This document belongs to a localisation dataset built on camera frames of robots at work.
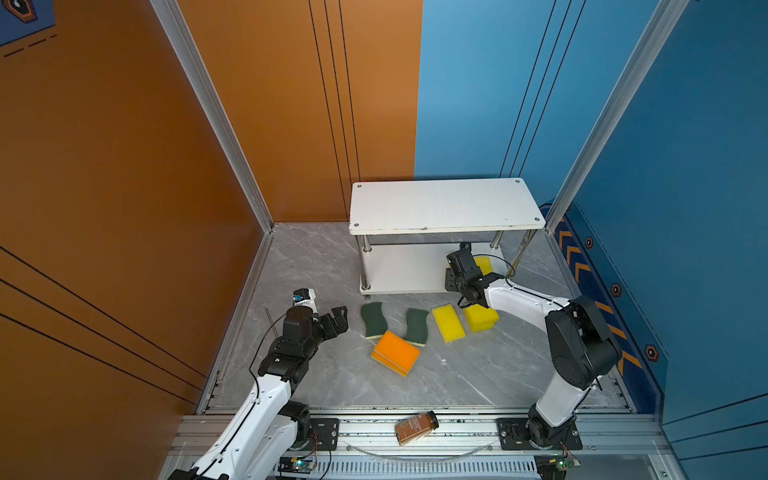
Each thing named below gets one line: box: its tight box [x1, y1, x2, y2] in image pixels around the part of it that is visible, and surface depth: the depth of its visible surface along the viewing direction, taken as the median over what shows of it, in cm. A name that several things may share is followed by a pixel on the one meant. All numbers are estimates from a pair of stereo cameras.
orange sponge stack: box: [371, 330, 421, 377], surface depth 83 cm
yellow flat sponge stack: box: [464, 304, 500, 333], surface depth 91 cm
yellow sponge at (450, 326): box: [432, 304, 466, 343], surface depth 93 cm
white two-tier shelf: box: [349, 178, 546, 299], surface depth 84 cm
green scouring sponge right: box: [405, 308, 429, 347], surface depth 92 cm
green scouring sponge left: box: [361, 302, 388, 338], surface depth 94 cm
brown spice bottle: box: [394, 410, 439, 446], surface depth 73 cm
